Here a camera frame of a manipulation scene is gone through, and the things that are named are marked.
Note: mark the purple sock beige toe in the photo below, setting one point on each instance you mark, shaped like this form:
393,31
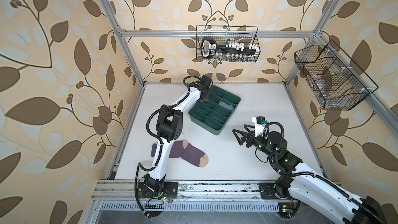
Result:
184,150

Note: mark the black wire basket right wall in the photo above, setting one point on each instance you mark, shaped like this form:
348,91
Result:
336,79

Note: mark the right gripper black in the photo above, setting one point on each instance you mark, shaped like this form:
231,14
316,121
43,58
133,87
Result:
251,136

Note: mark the black wire basket back wall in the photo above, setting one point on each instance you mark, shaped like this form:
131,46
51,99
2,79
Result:
243,34

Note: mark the blue grey sock green toe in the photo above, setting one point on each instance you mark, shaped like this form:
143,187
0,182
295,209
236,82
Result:
226,106

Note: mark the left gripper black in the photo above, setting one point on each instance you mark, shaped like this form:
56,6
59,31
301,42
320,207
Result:
207,97

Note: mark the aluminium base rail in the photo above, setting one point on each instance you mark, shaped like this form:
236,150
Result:
203,196

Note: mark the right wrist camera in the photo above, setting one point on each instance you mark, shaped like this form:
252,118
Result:
259,124

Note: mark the black wire basket wall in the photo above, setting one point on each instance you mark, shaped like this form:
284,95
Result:
336,79
243,34

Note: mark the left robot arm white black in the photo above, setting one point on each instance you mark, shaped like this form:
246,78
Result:
165,125

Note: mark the green divided plastic tray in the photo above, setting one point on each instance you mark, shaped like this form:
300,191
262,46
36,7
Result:
210,115

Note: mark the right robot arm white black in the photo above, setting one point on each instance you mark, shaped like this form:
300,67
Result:
299,181

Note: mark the black tool in basket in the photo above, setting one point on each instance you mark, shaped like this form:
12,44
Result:
210,48

